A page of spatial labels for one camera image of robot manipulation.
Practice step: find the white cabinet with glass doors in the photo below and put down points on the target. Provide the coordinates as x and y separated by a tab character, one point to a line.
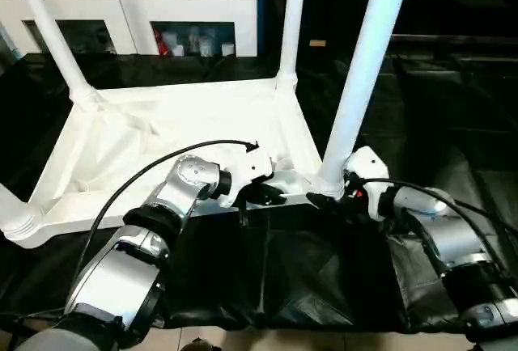
182	3

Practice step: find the small tan label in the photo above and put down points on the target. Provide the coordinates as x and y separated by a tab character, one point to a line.
317	43

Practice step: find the dark brown rounded object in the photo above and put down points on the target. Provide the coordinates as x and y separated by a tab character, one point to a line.
200	345

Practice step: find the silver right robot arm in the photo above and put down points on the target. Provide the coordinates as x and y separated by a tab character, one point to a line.
445	238

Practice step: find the white plastic table leg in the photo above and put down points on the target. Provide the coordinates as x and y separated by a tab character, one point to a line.
364	64
52	31
292	23
12	205

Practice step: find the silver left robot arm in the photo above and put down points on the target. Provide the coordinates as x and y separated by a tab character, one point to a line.
186	181

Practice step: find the white plastic table top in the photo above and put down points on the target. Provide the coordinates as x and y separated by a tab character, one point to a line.
182	124

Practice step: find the grey curtain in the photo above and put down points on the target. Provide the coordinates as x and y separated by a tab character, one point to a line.
8	43

